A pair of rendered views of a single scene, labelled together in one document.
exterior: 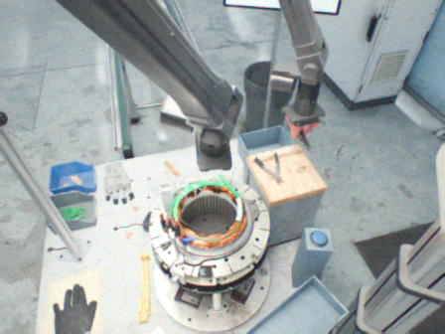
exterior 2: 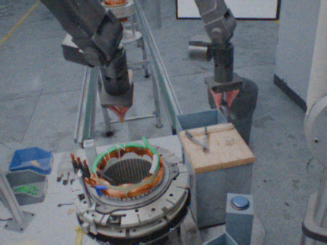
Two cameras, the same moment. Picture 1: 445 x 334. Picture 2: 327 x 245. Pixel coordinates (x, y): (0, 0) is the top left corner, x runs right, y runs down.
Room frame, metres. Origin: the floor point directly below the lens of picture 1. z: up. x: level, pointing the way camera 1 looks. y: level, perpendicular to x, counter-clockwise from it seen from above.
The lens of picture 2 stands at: (-0.15, -0.19, 1.69)
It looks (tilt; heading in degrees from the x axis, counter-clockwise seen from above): 33 degrees down; 10
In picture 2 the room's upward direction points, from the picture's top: 6 degrees counter-clockwise
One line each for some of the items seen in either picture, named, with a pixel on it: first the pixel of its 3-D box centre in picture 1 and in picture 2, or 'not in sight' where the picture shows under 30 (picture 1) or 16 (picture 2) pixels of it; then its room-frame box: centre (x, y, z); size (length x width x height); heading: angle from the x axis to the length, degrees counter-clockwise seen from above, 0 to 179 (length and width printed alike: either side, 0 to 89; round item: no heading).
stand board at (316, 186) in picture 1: (284, 173); (214, 146); (0.69, -0.20, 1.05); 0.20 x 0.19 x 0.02; 18
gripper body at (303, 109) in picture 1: (305, 104); (223, 73); (0.72, -0.22, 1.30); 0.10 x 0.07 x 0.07; 109
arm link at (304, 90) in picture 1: (307, 84); (221, 53); (0.72, -0.22, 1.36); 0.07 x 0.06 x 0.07; 69
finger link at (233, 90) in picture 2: (301, 124); (223, 94); (0.72, -0.23, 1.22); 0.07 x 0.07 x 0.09; 18
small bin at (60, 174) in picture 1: (74, 179); (32, 162); (0.86, 0.61, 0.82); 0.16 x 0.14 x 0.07; 107
